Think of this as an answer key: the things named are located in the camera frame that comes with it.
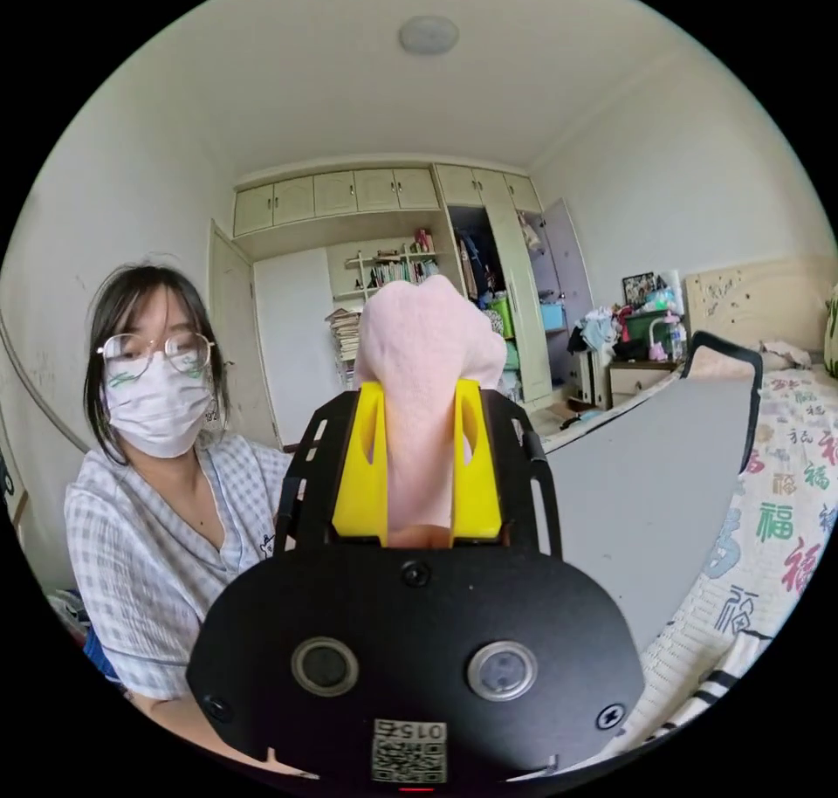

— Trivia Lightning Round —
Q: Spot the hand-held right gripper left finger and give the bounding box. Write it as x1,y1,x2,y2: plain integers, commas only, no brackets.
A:
332,381,390,545

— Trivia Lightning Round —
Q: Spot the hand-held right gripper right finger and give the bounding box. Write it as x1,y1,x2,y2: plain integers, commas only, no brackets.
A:
450,378,505,542

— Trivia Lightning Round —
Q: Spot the pink hoodie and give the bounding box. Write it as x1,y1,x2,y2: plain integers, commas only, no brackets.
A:
353,273,509,548

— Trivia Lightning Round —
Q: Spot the person's right forearm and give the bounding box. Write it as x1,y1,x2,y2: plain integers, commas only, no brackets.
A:
124,679,201,737

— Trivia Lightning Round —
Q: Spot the grey folding board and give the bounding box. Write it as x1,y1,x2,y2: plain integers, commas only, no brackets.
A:
541,329,766,657

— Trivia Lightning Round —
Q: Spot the person's body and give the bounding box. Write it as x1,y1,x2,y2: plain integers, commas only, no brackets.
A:
63,260,299,705

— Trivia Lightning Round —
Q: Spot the cluttered nightstand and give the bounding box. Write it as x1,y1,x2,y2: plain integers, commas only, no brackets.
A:
566,269,690,413

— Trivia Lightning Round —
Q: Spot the cream wardrobe with shelves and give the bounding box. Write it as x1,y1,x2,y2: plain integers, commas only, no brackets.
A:
208,162,594,449

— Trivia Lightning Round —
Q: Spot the bed with printed quilt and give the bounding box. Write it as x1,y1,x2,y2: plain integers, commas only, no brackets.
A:
541,252,838,763

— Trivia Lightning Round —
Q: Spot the white garment with black stripes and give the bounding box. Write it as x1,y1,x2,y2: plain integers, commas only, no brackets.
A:
680,627,777,711

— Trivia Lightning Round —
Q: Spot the round ceiling lamp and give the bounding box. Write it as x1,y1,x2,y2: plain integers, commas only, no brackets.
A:
398,14,460,57

